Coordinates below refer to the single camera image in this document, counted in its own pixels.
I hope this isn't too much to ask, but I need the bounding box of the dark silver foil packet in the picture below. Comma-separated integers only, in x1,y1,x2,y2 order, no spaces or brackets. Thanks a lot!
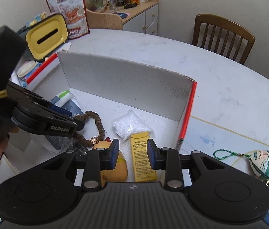
65,142,88,154

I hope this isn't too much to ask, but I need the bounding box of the pink blue mouse pad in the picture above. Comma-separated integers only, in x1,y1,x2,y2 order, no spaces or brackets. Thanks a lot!
112,11,130,19

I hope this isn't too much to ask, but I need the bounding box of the red cardboard box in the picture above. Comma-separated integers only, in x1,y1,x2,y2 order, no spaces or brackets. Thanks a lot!
0,51,198,189

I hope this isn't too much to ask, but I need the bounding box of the brown coil hair tie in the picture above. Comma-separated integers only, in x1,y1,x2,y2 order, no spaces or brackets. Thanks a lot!
74,111,105,147

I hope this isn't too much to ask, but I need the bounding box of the yellow plush toy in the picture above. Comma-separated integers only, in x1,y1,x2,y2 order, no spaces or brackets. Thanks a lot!
93,137,128,188

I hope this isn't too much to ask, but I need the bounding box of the red white snack bag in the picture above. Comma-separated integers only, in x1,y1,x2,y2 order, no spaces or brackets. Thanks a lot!
45,0,90,40

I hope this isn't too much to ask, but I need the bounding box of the light wooden chair back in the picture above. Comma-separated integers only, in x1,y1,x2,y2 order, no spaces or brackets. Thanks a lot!
86,8,123,31

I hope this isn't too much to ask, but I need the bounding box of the white bead bag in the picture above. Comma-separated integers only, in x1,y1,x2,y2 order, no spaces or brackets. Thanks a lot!
112,110,155,142

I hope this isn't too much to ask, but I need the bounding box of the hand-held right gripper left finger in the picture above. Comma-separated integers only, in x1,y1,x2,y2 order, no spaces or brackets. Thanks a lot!
51,138,120,192

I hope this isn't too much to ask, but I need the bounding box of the white tissue paper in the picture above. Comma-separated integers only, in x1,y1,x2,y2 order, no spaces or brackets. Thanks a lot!
57,40,72,53

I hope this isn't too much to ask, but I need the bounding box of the small white side cabinet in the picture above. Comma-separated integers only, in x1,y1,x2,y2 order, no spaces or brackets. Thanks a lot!
87,0,160,36

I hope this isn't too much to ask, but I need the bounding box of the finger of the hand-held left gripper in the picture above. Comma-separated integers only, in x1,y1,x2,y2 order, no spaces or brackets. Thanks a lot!
7,81,74,118
12,105,85,139

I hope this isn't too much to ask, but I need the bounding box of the white round lid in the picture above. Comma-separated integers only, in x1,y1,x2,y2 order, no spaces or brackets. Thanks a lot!
17,60,38,78

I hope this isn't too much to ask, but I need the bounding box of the yellow lid tissue box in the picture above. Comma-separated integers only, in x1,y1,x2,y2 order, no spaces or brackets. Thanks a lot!
26,14,69,61

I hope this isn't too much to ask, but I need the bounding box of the black yellow screwdriver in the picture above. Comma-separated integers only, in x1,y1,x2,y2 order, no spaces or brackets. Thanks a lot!
115,3,137,9

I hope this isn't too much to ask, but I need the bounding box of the yellow paper packet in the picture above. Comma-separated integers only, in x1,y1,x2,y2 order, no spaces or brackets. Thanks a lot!
130,132,157,183

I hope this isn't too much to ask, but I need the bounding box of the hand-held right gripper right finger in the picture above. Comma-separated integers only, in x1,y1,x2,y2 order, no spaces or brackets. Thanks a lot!
147,138,223,192

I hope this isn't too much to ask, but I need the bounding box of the brown wooden chair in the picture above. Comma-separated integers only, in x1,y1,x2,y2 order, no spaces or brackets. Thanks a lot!
192,14,256,65

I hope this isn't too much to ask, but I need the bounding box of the colourful printed packet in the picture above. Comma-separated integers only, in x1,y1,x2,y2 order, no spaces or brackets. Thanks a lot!
25,12,48,28

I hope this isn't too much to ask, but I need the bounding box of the blue printed table mat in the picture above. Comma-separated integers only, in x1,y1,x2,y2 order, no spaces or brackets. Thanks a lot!
179,116,269,229

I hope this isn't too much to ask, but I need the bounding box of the green white tasselled charm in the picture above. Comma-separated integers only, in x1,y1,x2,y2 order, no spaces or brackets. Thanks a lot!
214,149,269,180

